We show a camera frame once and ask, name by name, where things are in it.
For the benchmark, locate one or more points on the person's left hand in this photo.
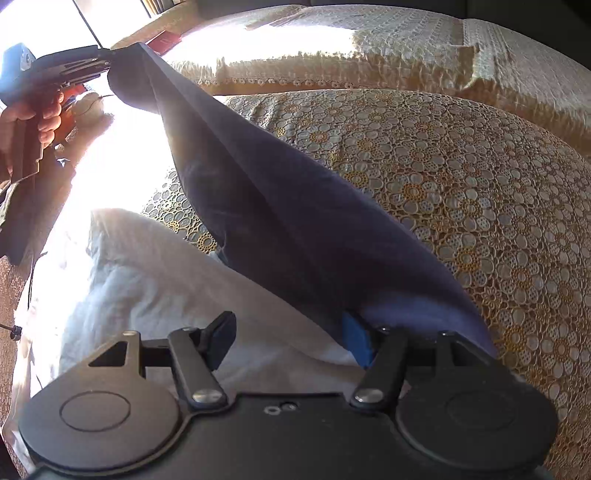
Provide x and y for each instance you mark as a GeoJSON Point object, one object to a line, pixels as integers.
{"type": "Point", "coordinates": [50, 115]}

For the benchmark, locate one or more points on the dark grey garment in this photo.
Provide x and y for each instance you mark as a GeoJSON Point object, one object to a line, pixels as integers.
{"type": "Point", "coordinates": [21, 217]}

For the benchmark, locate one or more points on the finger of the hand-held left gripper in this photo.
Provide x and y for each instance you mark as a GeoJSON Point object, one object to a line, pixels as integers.
{"type": "Point", "coordinates": [92, 60]}

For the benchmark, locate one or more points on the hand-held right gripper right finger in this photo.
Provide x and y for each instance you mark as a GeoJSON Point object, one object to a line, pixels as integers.
{"type": "Point", "coordinates": [358, 338]}

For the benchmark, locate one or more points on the dark green sofa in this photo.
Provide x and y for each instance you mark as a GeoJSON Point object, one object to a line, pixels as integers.
{"type": "Point", "coordinates": [369, 50]}

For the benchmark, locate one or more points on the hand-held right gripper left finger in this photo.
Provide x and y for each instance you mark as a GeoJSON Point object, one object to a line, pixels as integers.
{"type": "Point", "coordinates": [221, 333]}

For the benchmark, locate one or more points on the white navy raglan t-shirt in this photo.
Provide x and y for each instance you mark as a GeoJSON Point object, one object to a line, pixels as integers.
{"type": "Point", "coordinates": [286, 217]}

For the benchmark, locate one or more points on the red packet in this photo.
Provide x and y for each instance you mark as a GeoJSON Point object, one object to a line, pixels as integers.
{"type": "Point", "coordinates": [165, 42]}

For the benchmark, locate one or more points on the green orange organizer box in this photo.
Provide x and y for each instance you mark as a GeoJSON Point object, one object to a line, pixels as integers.
{"type": "Point", "coordinates": [67, 106]}

